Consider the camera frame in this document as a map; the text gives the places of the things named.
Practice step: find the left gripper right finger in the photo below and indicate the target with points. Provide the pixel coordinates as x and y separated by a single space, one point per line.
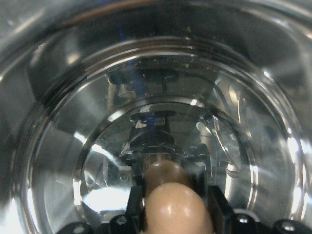
220 210

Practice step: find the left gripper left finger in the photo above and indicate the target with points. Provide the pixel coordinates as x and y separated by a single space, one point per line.
135 209

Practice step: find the mint green pot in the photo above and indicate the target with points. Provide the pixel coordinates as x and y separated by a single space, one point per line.
94 92

